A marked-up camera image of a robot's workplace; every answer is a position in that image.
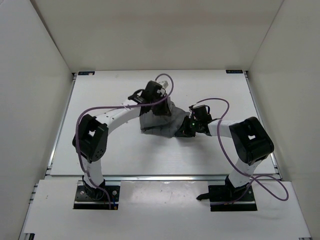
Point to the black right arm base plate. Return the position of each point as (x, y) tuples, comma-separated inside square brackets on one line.
[(222, 199)]

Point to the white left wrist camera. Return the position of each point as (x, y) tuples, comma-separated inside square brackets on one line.
[(164, 84)]

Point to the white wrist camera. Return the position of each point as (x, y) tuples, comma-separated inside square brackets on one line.
[(194, 108), (164, 84)]

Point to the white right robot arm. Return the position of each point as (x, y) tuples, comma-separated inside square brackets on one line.
[(251, 142)]

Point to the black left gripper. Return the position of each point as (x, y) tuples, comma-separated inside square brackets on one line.
[(165, 111)]

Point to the blue left corner label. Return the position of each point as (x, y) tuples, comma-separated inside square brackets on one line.
[(86, 73)]

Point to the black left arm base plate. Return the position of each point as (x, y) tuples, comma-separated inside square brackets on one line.
[(82, 201)]

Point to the blue corner label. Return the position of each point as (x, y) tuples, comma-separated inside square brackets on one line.
[(234, 71), (86, 73)]

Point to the blue right corner label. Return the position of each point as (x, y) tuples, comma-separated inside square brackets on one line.
[(234, 71)]

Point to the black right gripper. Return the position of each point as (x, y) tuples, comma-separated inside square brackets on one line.
[(184, 131)]

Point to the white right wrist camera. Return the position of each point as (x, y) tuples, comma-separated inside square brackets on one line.
[(194, 108)]

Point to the grey pleated skirt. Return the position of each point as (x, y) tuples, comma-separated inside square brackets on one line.
[(164, 126)]

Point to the aluminium table edge rail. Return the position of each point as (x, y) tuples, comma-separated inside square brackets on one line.
[(164, 178)]

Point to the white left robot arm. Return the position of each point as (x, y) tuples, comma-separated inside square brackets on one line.
[(92, 132)]

